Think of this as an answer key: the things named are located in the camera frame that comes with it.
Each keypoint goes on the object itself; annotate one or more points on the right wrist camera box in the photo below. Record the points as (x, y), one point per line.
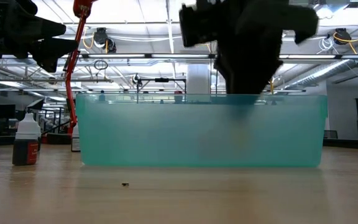
(197, 26)

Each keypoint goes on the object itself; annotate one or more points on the distant black rig frame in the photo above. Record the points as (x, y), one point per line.
(162, 80)

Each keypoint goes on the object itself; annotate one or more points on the small dark screw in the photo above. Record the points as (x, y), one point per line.
(125, 184)

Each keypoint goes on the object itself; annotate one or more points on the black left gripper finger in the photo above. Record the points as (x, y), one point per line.
(53, 51)
(48, 30)

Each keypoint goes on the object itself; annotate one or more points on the translucent green plastic bin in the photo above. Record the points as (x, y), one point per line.
(166, 133)

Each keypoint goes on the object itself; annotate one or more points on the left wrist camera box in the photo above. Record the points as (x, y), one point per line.
(26, 6)

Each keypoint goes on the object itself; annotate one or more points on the silver ventilation duct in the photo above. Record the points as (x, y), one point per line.
(328, 73)

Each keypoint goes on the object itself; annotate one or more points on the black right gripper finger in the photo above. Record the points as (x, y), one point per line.
(247, 79)

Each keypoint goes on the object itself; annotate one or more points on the small red food colouring bottle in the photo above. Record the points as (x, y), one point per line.
(25, 152)

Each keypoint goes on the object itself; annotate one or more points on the large blue-capped colouring bottle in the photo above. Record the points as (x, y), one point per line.
(102, 97)

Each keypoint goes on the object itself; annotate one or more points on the white building column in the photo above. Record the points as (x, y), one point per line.
(198, 79)

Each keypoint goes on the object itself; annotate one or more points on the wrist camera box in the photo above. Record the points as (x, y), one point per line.
(26, 6)
(197, 26)

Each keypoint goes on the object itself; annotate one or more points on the small white-capped dropper bottle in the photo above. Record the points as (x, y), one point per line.
(75, 144)

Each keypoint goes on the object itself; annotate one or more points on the black monitor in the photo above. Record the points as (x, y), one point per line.
(4, 111)

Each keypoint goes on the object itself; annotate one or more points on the person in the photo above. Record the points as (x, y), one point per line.
(178, 93)

